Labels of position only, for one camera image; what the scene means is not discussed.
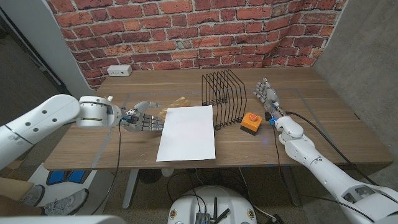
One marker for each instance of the grey electronics module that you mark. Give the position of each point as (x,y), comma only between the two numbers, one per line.
(202,218)

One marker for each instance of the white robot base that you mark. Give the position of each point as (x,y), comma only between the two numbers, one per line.
(186,205)

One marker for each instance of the red brick printed backdrop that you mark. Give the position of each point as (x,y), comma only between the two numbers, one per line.
(217,31)

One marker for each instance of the white floor board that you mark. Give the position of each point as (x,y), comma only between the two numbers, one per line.
(102,186)

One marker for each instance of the white power strip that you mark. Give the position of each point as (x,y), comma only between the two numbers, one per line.
(119,71)

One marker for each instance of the tan cardboard box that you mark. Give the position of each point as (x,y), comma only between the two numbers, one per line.
(15,186)

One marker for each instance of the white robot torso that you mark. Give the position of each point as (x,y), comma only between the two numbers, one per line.
(62,220)

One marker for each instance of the grey tape outline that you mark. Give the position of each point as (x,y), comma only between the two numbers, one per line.
(102,146)

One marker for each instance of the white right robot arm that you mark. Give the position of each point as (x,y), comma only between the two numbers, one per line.
(311,158)

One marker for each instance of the black antenna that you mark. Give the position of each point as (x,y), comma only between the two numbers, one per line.
(224,215)
(215,211)

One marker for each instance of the blue floor pad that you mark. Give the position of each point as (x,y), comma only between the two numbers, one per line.
(79,176)
(56,177)

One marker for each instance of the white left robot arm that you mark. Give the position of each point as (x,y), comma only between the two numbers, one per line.
(46,118)

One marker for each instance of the white paper sheet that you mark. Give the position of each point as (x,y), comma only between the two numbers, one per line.
(186,133)

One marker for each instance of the grey sneaker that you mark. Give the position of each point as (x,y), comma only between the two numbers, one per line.
(66,203)
(32,195)

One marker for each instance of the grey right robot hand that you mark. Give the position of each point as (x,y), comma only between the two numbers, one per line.
(270,98)

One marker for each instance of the orange block with red button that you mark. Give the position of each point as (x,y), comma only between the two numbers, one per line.
(250,123)

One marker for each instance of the black plug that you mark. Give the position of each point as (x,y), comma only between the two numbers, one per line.
(278,220)

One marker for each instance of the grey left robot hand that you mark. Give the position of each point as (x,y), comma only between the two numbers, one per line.
(140,123)

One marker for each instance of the brown trouser leg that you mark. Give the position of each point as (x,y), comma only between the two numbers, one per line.
(15,207)

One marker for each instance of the tan translucent adhesive wrap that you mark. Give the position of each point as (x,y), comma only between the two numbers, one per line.
(180,101)

